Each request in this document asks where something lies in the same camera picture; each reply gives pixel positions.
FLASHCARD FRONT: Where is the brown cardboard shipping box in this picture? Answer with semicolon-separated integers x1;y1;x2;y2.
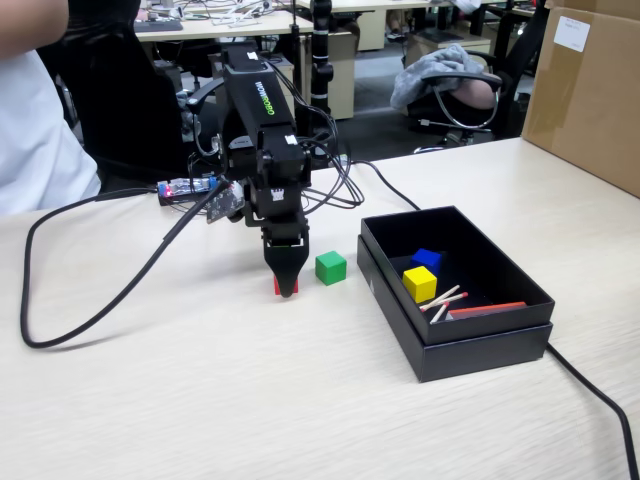
520;0;640;199

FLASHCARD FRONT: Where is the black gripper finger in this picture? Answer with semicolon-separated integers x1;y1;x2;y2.
263;244;305;299

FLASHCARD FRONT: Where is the white cable tangle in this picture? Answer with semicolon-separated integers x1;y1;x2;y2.
209;1;282;28

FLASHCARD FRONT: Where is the yellow wooden cube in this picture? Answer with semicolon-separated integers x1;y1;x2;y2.
402;265;439;304

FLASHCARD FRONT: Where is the chrome frame office chair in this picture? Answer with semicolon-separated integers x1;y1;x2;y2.
412;69;504;154

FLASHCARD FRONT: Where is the gray fleece cloth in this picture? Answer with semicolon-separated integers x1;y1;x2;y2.
389;43;485;111

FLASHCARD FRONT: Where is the thin black stand rod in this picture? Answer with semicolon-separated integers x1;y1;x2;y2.
290;0;303;109

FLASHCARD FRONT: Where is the smooth black power cable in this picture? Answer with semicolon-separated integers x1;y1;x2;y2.
351;159;640;480

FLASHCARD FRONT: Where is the beige drawer pedestal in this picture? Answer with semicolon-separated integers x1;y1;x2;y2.
298;29;358;122

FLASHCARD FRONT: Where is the blue controller circuit board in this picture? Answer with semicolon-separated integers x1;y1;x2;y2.
156;176;221;208

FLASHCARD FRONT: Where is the thin black wire bundle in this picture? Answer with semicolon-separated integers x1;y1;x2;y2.
272;59;366;211

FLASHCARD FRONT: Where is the green wooden cube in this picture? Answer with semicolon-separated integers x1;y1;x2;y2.
314;250;348;287

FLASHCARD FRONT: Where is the black office chair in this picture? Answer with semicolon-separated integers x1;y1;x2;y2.
492;0;549;142
37;0;226;187

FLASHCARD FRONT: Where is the person white shirt torso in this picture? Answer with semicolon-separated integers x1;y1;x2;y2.
0;48;103;218

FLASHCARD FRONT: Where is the dark computer keyboard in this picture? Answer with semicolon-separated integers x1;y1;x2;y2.
140;18;185;34

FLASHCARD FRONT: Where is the white shipping label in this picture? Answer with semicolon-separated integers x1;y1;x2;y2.
553;15;592;54

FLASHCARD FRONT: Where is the black ringed stand post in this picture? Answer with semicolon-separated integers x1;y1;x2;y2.
309;0;335;118

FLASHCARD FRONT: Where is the blue wooden block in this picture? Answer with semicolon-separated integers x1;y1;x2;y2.
410;248;444;277

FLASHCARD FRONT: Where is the beige office desk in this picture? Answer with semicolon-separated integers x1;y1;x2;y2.
294;0;454;53
134;9;316;44

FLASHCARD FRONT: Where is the thick sleeved black cable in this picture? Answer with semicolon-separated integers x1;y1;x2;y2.
19;178;232;350

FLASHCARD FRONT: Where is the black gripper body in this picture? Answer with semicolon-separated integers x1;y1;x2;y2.
243;183;311;250

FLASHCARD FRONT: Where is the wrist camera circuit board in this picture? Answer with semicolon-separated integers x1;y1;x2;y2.
205;181;248;225

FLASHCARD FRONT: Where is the black tray box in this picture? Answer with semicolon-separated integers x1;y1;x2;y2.
356;234;554;384

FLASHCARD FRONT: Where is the black cardboard box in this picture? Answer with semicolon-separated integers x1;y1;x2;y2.
359;204;557;347

